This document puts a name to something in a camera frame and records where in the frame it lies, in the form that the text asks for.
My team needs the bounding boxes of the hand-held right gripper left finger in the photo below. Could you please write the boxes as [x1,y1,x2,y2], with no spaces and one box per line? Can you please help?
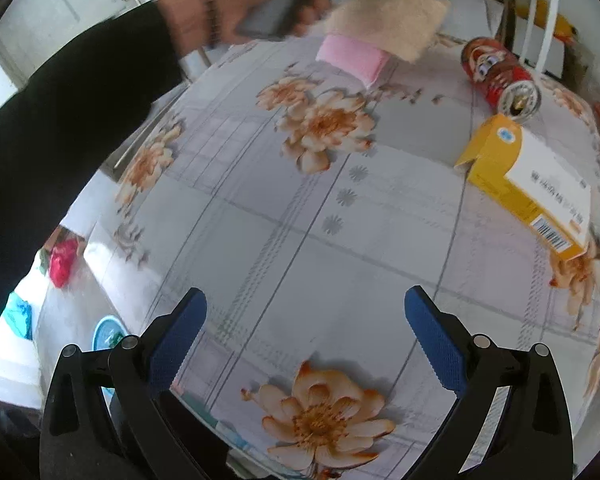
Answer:
[40,287,231,480]

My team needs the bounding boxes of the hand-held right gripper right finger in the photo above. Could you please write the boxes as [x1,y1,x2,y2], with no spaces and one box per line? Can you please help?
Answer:
[404,285,576,480]

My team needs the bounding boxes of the beige paper towel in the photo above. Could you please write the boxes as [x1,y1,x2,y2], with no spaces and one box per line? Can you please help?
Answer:
[322,0,452,65]

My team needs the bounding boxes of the person's left forearm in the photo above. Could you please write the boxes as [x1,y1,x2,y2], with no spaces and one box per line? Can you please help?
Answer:
[0,0,216,361]

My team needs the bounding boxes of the blue basin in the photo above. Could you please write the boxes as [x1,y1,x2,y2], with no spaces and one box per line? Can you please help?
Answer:
[92,315,129,353]

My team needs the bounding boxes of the pink sponge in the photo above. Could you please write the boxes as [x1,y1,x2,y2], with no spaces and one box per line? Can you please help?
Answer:
[315,35,388,86]

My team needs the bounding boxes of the white cloth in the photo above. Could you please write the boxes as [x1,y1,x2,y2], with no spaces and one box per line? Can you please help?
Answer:
[440,0,506,41]

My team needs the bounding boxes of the red drink can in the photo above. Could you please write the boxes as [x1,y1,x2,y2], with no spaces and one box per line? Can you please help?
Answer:
[461,36,542,123]

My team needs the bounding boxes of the floral tablecloth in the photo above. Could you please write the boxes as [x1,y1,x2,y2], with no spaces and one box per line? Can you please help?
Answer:
[32,35,600,480]

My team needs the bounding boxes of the red plastic bag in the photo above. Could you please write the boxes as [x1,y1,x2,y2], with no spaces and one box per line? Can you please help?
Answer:
[49,239,80,288]

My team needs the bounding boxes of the white desk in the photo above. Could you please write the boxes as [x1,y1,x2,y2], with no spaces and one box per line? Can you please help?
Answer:
[500,0,572,73]

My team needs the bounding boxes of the teal cloth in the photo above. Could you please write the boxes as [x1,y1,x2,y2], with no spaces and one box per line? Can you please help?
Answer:
[5,292,33,341]

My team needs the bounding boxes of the yellow plush toy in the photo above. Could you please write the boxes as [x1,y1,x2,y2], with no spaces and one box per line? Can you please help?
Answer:
[517,0,578,48]

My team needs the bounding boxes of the yellow and white medicine box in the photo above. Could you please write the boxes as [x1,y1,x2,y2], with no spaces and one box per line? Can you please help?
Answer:
[454,114,593,261]

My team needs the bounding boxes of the beaded bracelet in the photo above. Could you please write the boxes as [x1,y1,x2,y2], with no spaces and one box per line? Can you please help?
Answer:
[197,0,224,51]

